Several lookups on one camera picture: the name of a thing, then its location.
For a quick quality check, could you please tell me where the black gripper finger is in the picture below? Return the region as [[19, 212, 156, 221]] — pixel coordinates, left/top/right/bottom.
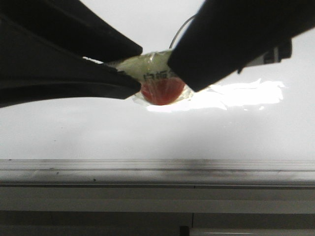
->
[[168, 0, 315, 91], [0, 0, 142, 107]]

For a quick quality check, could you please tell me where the red round magnet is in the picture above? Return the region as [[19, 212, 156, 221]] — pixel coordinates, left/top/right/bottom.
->
[[141, 77, 186, 106]]

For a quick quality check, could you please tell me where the white black whiteboard marker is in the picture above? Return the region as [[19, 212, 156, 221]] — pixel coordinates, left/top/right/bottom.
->
[[83, 50, 177, 82]]

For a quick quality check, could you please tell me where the black drawn zero stroke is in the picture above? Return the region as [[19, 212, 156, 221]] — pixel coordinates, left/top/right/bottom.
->
[[169, 14, 196, 49]]

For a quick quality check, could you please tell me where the aluminium whiteboard frame rail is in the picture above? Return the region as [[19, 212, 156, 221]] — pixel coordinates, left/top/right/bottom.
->
[[0, 159, 315, 186]]

